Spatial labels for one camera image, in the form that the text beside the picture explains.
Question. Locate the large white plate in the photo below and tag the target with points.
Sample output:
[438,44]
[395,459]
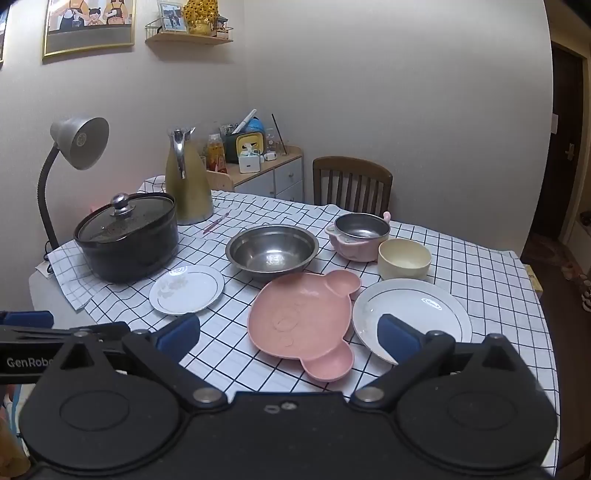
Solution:
[415,300]

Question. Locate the white marker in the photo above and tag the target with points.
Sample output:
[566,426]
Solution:
[244,121]

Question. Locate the red pen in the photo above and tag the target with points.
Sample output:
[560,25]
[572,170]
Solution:
[216,224]

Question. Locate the cream bowl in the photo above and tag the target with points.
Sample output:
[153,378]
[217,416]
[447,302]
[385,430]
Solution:
[401,270]

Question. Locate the grey desk lamp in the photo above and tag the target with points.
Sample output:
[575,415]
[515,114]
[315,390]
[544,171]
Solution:
[81,138]

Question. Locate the dark wooden door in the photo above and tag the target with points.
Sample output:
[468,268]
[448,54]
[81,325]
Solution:
[568,92]

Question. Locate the dark wooden chair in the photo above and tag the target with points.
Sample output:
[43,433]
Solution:
[351,165]

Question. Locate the light wooden chair back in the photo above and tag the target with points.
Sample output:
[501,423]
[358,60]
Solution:
[220,181]

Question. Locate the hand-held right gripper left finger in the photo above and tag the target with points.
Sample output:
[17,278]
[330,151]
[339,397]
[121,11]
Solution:
[178,333]

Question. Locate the pile of shoes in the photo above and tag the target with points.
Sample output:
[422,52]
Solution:
[579,286]

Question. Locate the glass pot lid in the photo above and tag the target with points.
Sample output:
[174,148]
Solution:
[138,217]

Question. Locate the pink bear-shaped plate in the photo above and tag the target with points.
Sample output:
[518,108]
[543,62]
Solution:
[295,323]

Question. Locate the small white plate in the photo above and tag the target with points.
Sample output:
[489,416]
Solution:
[184,290]

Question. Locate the pink bowl with steel liner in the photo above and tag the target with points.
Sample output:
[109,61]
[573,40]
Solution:
[351,251]

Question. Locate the white wall switch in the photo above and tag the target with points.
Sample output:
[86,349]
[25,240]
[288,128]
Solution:
[555,123]

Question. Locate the white tissue box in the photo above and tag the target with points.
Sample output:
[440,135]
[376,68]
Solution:
[249,165]

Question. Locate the thin black stick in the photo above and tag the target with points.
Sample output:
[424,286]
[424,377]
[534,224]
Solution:
[278,134]

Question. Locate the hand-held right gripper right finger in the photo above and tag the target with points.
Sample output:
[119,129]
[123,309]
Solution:
[397,336]

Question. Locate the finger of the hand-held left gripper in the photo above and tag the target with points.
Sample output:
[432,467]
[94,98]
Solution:
[32,336]
[27,319]

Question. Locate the framed picture edge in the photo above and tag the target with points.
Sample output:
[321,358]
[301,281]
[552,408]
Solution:
[2,27]

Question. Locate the wooden wall shelf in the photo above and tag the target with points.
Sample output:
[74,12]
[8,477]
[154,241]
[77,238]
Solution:
[189,39]

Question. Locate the small figurine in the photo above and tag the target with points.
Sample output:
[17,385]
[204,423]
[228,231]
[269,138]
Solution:
[222,27]

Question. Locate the wooden cabinet with grey drawers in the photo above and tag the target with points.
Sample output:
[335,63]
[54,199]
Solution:
[286,177]

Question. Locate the dark pen holder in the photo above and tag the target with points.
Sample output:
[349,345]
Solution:
[229,147]

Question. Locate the large steel bowl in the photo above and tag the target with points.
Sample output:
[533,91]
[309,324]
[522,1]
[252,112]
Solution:
[272,254]

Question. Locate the photo frame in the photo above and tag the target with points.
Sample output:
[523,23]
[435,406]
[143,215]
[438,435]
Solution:
[171,16]

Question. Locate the gold framed wall poster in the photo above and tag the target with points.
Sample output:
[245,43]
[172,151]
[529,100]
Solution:
[87,27]

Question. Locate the clear glass cup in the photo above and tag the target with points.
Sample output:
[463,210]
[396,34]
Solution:
[272,143]

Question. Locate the gold thermos jug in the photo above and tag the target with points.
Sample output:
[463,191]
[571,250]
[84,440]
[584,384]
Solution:
[189,194]

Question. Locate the black cooking pot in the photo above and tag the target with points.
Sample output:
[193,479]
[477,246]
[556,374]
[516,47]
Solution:
[134,258]

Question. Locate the black white checkered tablecloth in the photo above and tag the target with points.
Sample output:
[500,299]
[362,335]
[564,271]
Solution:
[286,207]

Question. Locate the yellow flower bouquet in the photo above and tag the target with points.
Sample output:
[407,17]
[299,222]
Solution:
[201,14]

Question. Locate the yellow black box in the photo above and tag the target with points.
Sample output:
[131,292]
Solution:
[251,141]

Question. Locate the blue round object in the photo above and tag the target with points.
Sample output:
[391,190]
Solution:
[255,125]

